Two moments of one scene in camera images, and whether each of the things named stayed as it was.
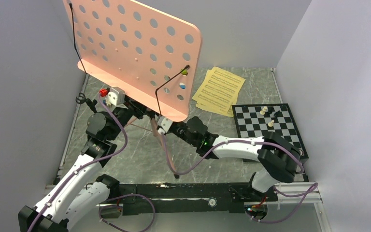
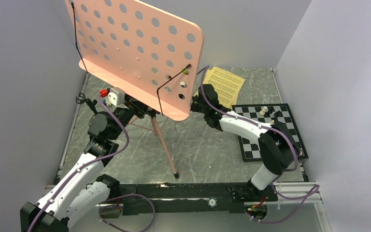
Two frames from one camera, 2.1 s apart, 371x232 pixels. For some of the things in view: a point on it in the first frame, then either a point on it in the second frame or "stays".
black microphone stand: x=82 y=99 stays
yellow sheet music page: x=220 y=89 stays
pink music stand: x=153 y=59 stays
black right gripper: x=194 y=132 -> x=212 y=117
